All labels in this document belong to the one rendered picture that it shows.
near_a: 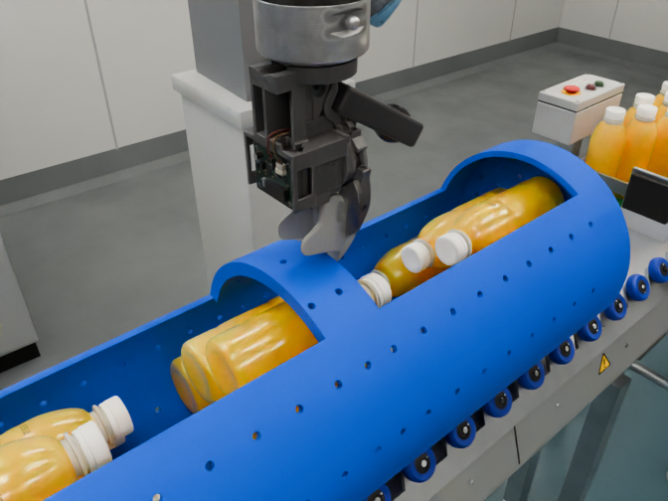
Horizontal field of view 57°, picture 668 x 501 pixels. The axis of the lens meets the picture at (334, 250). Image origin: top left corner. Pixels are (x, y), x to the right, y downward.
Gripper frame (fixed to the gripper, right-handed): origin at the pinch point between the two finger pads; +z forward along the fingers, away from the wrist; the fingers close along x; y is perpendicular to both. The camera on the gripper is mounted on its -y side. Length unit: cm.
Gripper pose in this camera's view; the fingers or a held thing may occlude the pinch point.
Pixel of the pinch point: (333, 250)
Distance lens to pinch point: 61.6
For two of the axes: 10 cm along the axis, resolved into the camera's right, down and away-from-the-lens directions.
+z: 0.0, 8.3, 5.6
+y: -7.6, 3.7, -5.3
